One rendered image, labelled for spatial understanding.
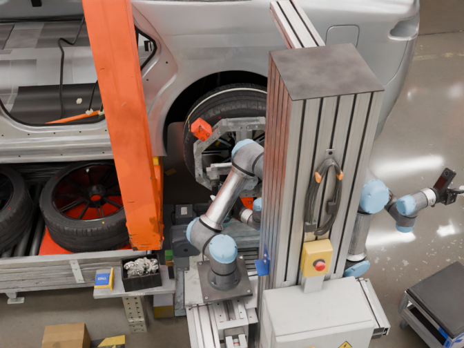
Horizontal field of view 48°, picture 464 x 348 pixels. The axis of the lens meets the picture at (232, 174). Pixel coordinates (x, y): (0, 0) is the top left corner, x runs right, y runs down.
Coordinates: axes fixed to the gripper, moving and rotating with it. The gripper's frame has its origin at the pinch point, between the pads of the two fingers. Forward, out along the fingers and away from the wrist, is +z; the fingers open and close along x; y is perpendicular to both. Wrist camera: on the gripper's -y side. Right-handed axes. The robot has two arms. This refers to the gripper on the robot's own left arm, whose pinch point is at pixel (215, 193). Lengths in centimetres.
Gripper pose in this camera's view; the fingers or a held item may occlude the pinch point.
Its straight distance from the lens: 277.4
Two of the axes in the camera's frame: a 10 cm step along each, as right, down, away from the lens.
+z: -7.6, -4.3, 4.8
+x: 6.4, -5.2, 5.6
